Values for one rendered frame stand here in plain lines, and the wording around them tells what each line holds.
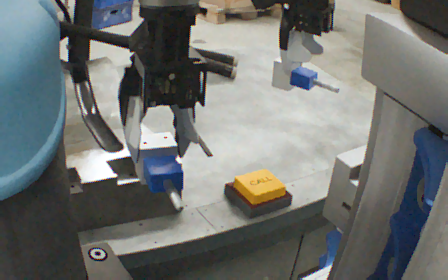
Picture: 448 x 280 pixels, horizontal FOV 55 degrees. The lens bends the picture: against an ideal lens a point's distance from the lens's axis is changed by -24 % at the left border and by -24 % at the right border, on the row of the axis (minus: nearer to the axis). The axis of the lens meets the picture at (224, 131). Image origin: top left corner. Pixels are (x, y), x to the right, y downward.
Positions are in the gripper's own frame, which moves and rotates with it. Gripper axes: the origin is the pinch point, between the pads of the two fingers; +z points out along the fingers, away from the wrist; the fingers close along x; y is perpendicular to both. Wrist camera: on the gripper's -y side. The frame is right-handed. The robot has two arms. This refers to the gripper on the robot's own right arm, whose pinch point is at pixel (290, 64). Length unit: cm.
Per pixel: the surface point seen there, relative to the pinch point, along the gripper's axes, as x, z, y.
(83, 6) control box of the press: 17, 2, -79
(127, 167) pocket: -36.7, 8.0, -7.9
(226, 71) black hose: 16.2, 12.8, -23.1
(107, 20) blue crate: 229, 87, -275
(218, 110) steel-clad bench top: 1.1, 14.9, -15.4
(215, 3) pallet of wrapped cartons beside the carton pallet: 302, 77, -207
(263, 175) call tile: -20.6, 11.3, 6.5
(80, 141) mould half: -38.3, 6.4, -17.7
